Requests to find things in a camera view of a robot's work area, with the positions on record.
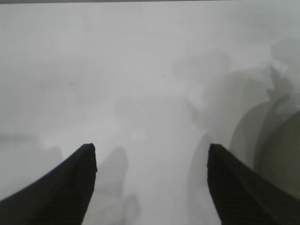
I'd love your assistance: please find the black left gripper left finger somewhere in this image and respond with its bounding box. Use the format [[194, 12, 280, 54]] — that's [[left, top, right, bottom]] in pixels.
[[0, 143, 98, 225]]

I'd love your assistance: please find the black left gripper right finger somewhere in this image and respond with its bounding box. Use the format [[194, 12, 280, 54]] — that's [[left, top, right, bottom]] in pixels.
[[206, 143, 300, 225]]

